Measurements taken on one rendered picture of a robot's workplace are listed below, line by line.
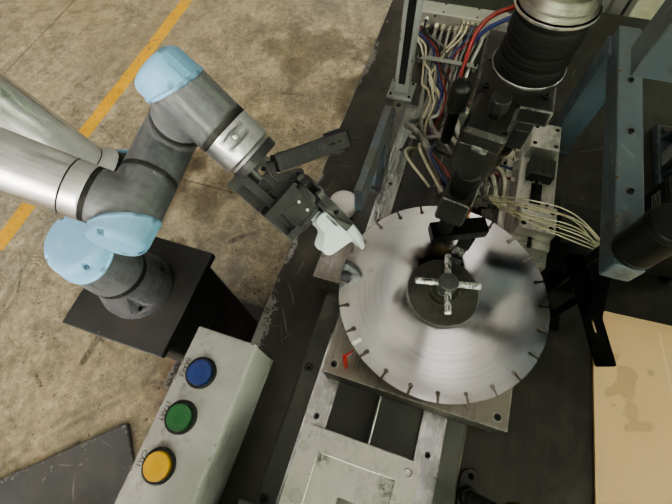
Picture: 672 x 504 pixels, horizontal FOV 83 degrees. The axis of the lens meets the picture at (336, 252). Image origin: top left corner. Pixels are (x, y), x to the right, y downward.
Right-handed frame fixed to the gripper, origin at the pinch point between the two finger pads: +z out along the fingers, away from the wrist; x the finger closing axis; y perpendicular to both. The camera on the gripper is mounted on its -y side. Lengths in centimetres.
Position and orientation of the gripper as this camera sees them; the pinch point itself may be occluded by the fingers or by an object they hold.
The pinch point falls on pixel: (360, 238)
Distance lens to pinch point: 58.6
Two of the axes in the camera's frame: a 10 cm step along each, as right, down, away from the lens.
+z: 6.9, 6.3, 3.5
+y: -6.6, 7.5, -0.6
